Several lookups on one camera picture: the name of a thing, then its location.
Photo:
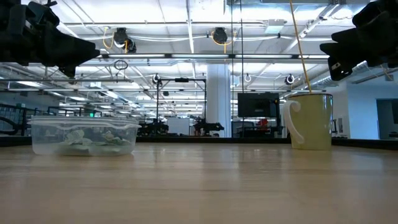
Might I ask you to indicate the black aluminium table frame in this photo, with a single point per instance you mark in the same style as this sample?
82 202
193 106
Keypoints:
192 140

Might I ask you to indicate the whiteboard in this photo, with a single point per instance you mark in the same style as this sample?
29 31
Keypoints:
178 126

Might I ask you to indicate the black metal fence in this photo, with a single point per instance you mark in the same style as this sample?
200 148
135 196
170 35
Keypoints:
12 119

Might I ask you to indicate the clear plastic container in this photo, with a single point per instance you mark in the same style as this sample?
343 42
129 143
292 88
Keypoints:
84 133

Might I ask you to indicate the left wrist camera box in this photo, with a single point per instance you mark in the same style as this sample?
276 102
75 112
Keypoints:
43 14

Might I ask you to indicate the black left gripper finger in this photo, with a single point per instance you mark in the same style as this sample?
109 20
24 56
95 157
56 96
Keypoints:
68 49
71 71

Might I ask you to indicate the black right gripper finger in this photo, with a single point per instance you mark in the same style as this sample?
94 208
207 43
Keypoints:
342 70
351 46

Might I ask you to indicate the black computer monitor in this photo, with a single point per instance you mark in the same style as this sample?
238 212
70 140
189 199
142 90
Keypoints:
258 105

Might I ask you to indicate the black background robot arm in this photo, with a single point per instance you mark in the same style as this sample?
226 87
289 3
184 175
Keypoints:
206 127
152 128

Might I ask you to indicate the black background rig frame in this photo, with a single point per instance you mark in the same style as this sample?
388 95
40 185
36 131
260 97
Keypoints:
182 80

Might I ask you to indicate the thin wooden stir stick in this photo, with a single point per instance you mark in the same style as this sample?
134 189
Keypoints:
300 46

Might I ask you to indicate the overhead light bar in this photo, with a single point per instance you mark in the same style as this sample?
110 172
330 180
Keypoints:
199 56

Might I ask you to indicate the white building column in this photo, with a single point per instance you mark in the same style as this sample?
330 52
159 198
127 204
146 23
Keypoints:
218 99

